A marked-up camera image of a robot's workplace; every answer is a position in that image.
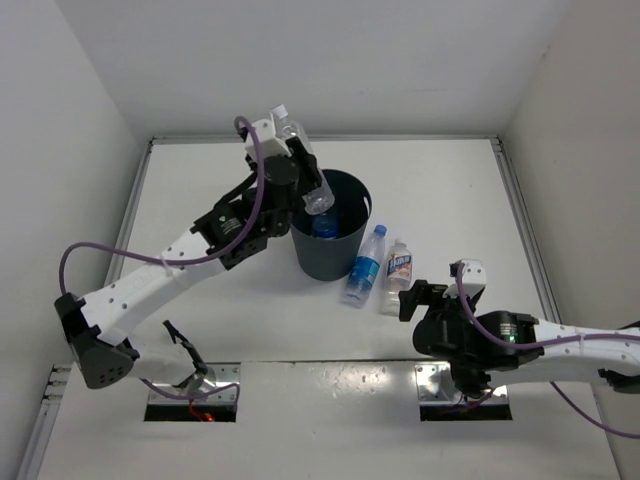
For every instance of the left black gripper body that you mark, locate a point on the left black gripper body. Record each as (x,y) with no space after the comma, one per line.
(281,226)

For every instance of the orange white label bottle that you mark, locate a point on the orange white label bottle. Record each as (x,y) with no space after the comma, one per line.
(398,276)

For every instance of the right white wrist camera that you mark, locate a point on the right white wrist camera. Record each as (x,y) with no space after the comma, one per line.
(473,278)

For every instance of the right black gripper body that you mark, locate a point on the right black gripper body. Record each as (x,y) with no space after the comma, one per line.
(451,314)

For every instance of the dark grey plastic bin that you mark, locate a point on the dark grey plastic bin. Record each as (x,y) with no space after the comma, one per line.
(332,259)

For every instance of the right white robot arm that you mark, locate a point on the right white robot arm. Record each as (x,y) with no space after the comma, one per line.
(570,354)

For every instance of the tall blue cap bottle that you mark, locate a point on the tall blue cap bottle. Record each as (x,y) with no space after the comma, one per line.
(365,270)

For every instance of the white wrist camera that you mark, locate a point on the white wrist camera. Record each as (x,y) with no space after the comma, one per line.
(265,137)
(473,278)

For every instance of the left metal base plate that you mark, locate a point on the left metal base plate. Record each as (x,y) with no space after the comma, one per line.
(218,386)

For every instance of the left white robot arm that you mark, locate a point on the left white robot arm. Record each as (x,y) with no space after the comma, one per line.
(99,326)

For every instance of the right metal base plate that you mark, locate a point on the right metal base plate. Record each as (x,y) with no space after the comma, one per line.
(436,388)

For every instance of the aluminium frame rail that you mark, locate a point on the aluminium frame rail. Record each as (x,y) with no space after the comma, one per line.
(526,231)
(58,375)

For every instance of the metal base plate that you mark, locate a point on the metal base plate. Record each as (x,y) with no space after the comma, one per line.
(436,388)
(218,386)

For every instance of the right aluminium frame rail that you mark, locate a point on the right aluminium frame rail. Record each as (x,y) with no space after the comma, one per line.
(526,231)

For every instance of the left aluminium frame rail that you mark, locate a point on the left aluminium frame rail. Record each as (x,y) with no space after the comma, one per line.
(58,375)

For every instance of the clear crushed plastic bottle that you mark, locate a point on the clear crushed plastic bottle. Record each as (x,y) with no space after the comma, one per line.
(322,199)

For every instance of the short blue label bottle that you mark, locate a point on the short blue label bottle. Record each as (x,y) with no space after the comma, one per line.
(325,226)

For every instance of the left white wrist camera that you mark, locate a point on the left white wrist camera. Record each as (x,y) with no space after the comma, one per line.
(265,137)

